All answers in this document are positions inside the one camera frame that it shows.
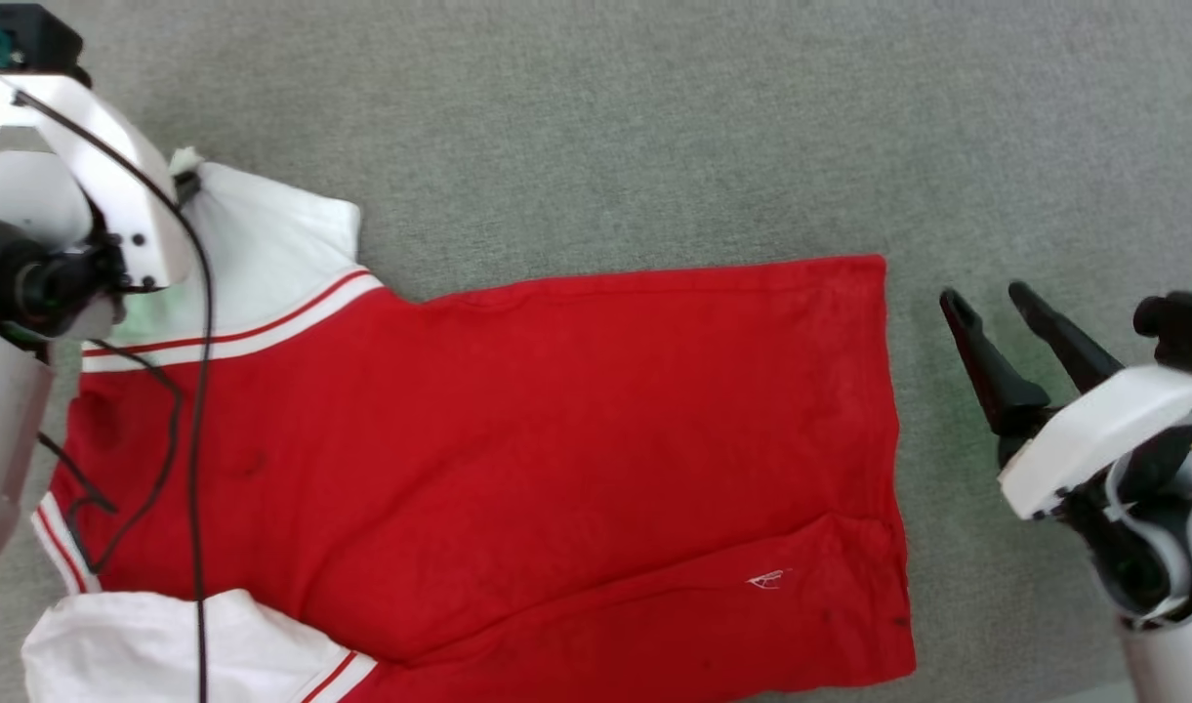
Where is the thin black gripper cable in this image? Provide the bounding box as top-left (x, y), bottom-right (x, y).
top-left (37, 337), bottom-right (185, 577)

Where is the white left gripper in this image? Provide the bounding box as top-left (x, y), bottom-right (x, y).
top-left (0, 63), bottom-right (204, 341)

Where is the red and white jersey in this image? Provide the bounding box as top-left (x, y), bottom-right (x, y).
top-left (21, 146), bottom-right (919, 703)

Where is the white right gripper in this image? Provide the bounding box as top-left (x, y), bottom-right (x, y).
top-left (940, 282), bottom-right (1192, 626)

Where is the black camera cable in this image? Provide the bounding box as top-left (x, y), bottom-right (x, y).
top-left (10, 88), bottom-right (214, 703)

